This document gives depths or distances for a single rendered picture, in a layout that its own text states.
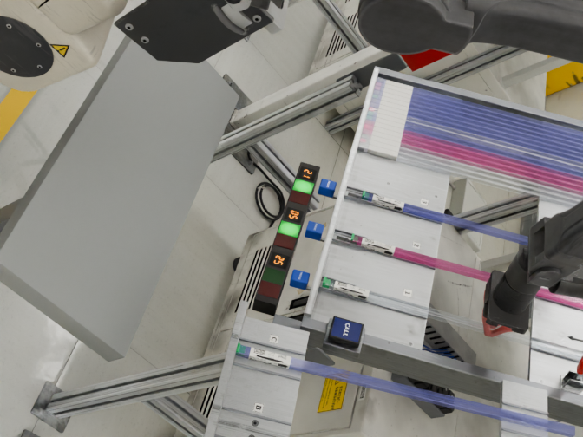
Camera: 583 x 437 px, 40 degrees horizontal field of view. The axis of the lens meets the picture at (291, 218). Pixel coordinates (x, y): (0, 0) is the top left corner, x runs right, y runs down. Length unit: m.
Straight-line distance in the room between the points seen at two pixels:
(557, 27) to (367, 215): 0.80
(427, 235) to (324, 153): 1.40
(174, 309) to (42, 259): 1.00
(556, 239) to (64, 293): 0.68
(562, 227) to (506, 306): 0.22
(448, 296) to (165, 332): 0.71
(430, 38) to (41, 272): 0.65
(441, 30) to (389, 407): 1.06
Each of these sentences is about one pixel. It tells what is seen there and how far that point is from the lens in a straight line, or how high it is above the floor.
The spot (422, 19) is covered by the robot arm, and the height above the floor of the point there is 1.25.
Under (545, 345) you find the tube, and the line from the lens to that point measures 1.41.
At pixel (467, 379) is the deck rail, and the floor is 0.90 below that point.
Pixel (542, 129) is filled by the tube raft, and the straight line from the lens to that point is 1.77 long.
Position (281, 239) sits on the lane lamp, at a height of 0.65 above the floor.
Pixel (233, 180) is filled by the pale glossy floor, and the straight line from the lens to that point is 2.40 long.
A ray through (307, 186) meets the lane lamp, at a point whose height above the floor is 0.66.
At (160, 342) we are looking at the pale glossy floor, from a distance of 2.05.
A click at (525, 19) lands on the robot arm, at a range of 0.74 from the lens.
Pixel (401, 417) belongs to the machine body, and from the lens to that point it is 1.68.
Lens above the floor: 1.52
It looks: 36 degrees down
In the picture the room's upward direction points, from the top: 70 degrees clockwise
